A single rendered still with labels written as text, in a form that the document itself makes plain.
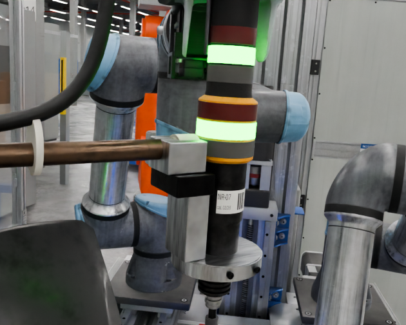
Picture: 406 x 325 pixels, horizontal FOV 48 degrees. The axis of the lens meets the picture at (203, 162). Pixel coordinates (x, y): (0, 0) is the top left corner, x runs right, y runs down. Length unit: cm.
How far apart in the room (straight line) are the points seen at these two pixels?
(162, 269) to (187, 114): 69
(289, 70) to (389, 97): 105
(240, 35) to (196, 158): 9
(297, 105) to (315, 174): 158
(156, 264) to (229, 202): 88
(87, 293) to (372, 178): 50
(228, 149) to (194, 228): 6
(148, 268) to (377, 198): 64
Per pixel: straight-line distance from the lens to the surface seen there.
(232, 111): 31
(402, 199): 79
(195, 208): 32
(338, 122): 220
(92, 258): 46
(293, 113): 65
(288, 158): 131
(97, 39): 28
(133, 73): 93
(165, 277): 122
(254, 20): 33
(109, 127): 99
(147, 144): 30
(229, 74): 32
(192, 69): 40
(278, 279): 140
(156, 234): 117
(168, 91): 58
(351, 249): 78
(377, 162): 79
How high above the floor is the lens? 159
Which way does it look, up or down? 11 degrees down
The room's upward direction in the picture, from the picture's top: 4 degrees clockwise
